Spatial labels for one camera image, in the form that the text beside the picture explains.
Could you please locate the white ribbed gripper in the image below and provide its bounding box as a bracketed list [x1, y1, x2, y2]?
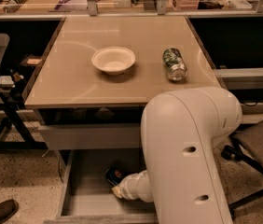
[112, 170, 153, 203]

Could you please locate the blue pepsi can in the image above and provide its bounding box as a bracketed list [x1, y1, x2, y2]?
[104, 167, 128, 186]

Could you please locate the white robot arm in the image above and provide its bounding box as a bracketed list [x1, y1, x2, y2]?
[113, 87, 242, 224]

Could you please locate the open grey middle drawer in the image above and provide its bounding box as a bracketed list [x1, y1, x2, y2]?
[43, 148, 158, 224]

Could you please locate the closed grey top drawer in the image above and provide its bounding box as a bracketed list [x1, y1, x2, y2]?
[38, 123, 141, 150]

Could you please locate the grey drawer cabinet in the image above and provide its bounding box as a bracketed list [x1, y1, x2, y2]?
[22, 15, 231, 151]

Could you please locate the green soda can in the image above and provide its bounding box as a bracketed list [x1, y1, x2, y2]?
[162, 48, 187, 82]

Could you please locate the white paper bowl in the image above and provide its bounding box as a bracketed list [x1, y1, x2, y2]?
[91, 47, 135, 76]

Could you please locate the brown office chair right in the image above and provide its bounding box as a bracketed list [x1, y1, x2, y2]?
[221, 120, 263, 217]

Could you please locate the small box on shelf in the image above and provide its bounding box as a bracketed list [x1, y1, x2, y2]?
[21, 55, 42, 67]

